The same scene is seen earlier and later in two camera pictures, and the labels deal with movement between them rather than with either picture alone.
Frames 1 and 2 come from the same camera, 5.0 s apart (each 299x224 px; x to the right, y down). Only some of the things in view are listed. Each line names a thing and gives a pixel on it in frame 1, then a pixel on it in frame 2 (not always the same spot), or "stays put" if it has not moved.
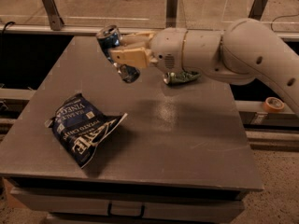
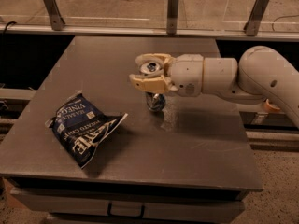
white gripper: [167, 49] → [187, 73]
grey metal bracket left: [53, 16] stays put
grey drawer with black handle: [126, 203] stays put
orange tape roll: [273, 105] stays put
